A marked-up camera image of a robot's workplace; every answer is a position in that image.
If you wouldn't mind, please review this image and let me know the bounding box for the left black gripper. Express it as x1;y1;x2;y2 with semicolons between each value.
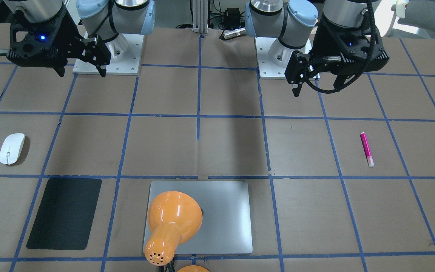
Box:
285;15;390;97

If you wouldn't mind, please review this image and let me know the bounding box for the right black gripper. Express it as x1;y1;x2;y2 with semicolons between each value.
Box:
0;5;111;78

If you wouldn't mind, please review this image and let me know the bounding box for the white computer mouse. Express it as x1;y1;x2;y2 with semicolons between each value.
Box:
0;133;25;165

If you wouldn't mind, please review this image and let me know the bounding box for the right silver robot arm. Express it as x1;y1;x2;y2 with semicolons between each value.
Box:
0;0;156;77

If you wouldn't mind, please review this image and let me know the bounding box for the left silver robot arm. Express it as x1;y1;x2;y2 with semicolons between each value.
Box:
220;0;390;97

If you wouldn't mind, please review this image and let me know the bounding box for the pink pen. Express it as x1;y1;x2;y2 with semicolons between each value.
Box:
360;131;375;167

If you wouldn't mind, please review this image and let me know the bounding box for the black mousepad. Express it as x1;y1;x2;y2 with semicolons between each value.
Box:
26;178;102;251

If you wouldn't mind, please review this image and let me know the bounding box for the silver notebook laptop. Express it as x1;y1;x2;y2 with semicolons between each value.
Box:
148;180;253;255

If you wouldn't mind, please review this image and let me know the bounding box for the grey office chair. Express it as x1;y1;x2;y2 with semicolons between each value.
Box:
383;0;435;39

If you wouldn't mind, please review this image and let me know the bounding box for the orange desk lamp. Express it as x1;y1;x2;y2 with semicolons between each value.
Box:
143;191;203;272

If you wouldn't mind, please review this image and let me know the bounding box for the black braided cable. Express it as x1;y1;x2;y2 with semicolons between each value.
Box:
302;0;377;94

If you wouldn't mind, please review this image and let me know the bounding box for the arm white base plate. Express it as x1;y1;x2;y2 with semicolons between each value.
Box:
72;33;144;76
254;37;321;80

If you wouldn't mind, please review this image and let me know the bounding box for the black cable bundle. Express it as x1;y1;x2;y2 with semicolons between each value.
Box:
175;0;246;31

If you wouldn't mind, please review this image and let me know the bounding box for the aluminium frame post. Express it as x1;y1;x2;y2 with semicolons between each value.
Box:
191;0;209;36

